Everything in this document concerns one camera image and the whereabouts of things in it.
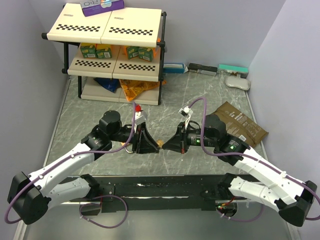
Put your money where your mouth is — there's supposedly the small brass padlock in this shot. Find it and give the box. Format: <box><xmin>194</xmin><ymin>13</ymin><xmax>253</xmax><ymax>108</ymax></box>
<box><xmin>156</xmin><ymin>139</ymin><xmax>164</xmax><ymax>148</ymax></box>

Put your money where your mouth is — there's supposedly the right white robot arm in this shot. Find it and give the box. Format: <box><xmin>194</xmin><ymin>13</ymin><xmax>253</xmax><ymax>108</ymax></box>
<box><xmin>162</xmin><ymin>114</ymin><xmax>317</xmax><ymax>227</ymax></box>

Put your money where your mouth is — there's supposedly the blue snack bag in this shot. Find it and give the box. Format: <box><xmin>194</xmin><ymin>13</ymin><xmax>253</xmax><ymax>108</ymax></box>
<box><xmin>94</xmin><ymin>77</ymin><xmax>120</xmax><ymax>93</ymax></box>

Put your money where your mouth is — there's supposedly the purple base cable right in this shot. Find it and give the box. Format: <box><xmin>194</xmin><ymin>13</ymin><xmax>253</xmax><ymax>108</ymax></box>
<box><xmin>219</xmin><ymin>203</ymin><xmax>265</xmax><ymax>223</ymax></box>

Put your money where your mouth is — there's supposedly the grey white pad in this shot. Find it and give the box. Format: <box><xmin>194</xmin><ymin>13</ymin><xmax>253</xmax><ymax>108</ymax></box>
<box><xmin>225</xmin><ymin>76</ymin><xmax>251</xmax><ymax>91</ymax></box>

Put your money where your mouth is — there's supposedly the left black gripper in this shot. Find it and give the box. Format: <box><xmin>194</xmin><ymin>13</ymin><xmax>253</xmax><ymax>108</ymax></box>
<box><xmin>109</xmin><ymin>121</ymin><xmax>159</xmax><ymax>154</ymax></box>

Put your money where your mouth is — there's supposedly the brown foil pouch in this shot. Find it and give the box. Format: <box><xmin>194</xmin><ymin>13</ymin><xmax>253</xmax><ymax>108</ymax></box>
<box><xmin>213</xmin><ymin>101</ymin><xmax>269</xmax><ymax>147</ymax></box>

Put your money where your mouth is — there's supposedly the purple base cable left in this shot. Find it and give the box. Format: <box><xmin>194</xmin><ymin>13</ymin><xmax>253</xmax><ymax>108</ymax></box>
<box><xmin>79</xmin><ymin>194</ymin><xmax>128</xmax><ymax>229</ymax></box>

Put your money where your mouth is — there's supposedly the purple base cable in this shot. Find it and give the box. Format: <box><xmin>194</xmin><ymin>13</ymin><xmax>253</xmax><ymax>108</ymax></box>
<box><xmin>79</xmin><ymin>194</ymin><xmax>128</xmax><ymax>229</ymax></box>
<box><xmin>219</xmin><ymin>203</ymin><xmax>265</xmax><ymax>223</ymax></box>

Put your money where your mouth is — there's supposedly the green yellow carton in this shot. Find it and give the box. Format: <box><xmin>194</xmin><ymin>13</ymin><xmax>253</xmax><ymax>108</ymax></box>
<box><xmin>79</xmin><ymin>42</ymin><xmax>97</xmax><ymax>59</ymax></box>
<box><xmin>96</xmin><ymin>44</ymin><xmax>112</xmax><ymax>59</ymax></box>
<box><xmin>124</xmin><ymin>46</ymin><xmax>139</xmax><ymax>60</ymax></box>
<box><xmin>138</xmin><ymin>47</ymin><xmax>154</xmax><ymax>62</ymax></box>

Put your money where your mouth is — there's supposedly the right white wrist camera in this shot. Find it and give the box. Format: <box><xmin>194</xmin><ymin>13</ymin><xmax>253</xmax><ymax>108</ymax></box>
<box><xmin>178</xmin><ymin>106</ymin><xmax>193</xmax><ymax>129</ymax></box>

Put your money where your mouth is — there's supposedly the green yellow carton far left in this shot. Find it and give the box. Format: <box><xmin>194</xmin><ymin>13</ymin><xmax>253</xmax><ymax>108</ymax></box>
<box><xmin>79</xmin><ymin>42</ymin><xmax>97</xmax><ymax>59</ymax></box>

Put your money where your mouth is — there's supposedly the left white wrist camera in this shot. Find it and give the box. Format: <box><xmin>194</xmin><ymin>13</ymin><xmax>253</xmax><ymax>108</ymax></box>
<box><xmin>134</xmin><ymin>104</ymin><xmax>148</xmax><ymax>125</ymax></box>

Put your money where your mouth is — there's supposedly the black long box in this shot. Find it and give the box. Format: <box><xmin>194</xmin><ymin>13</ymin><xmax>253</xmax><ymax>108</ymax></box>
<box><xmin>188</xmin><ymin>63</ymin><xmax>218</xmax><ymax>77</ymax></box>

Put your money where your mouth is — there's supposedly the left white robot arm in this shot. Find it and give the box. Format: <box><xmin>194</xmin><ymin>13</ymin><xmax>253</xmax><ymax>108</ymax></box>
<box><xmin>7</xmin><ymin>106</ymin><xmax>159</xmax><ymax>225</ymax></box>

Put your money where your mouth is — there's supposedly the green yellow carton right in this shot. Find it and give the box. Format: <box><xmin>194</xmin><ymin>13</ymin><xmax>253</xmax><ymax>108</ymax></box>
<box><xmin>138</xmin><ymin>47</ymin><xmax>154</xmax><ymax>62</ymax></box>

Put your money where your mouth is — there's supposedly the blue white flat box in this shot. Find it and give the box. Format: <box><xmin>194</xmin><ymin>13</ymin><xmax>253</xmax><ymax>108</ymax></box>
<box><xmin>163</xmin><ymin>63</ymin><xmax>189</xmax><ymax>74</ymax></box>

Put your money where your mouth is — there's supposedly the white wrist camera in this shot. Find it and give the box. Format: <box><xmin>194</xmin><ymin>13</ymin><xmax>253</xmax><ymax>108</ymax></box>
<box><xmin>178</xmin><ymin>106</ymin><xmax>193</xmax><ymax>129</ymax></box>
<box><xmin>134</xmin><ymin>104</ymin><xmax>148</xmax><ymax>125</ymax></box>

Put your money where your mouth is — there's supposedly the large brass padlock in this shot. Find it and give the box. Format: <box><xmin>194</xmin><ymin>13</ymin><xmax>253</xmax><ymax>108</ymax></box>
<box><xmin>120</xmin><ymin>142</ymin><xmax>134</xmax><ymax>154</ymax></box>

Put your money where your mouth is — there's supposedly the teal white box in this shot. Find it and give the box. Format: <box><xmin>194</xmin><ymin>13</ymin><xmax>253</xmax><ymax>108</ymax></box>
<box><xmin>217</xmin><ymin>64</ymin><xmax>249</xmax><ymax>78</ymax></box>

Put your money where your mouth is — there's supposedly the orange snack bag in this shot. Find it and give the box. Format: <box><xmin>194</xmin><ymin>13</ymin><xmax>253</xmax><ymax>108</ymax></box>
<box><xmin>119</xmin><ymin>79</ymin><xmax>161</xmax><ymax>102</ymax></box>

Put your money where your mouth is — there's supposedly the purple white box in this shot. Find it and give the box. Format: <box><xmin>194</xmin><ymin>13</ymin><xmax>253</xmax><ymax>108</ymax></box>
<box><xmin>80</xmin><ymin>0</ymin><xmax>125</xmax><ymax>17</ymax></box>

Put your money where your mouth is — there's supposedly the cream black three-tier shelf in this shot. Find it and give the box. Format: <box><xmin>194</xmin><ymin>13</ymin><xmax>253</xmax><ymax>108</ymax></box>
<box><xmin>41</xmin><ymin>3</ymin><xmax>167</xmax><ymax>106</ymax></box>

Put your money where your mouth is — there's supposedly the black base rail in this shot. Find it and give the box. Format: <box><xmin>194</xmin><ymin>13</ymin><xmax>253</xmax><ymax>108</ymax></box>
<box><xmin>76</xmin><ymin>173</ymin><xmax>236</xmax><ymax>213</ymax></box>

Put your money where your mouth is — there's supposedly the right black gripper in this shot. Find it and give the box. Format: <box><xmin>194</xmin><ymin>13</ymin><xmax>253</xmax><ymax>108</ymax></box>
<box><xmin>162</xmin><ymin>121</ymin><xmax>217</xmax><ymax>154</ymax></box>

